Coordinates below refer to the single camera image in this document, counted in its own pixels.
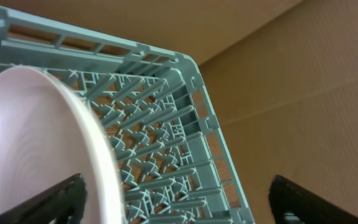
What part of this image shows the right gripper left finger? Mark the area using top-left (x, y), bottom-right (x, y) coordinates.
top-left (0, 173), bottom-right (88, 224)

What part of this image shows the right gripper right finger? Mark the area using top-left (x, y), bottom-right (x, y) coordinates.
top-left (268, 175), bottom-right (358, 224)

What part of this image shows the large white plate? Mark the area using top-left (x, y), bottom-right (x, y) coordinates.
top-left (0, 66), bottom-right (124, 223)

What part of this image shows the grey dishwasher rack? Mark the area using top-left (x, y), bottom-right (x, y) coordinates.
top-left (0, 6), bottom-right (254, 223)

